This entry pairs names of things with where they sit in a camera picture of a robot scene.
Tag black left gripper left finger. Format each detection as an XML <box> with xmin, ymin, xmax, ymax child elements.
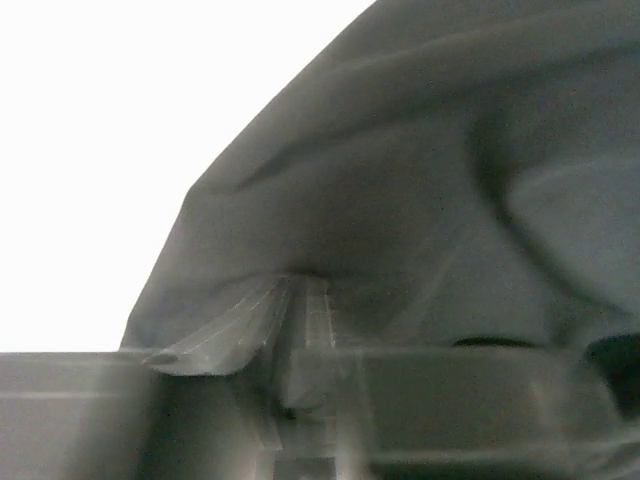
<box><xmin>143</xmin><ymin>276</ymin><xmax>291</xmax><ymax>376</ymax></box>

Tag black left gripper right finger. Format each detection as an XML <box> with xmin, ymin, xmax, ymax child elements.
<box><xmin>279</xmin><ymin>277</ymin><xmax>366</xmax><ymax>410</ymax></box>

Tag black trousers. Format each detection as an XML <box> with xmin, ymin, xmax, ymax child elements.
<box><xmin>122</xmin><ymin>1</ymin><xmax>639</xmax><ymax>349</ymax></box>

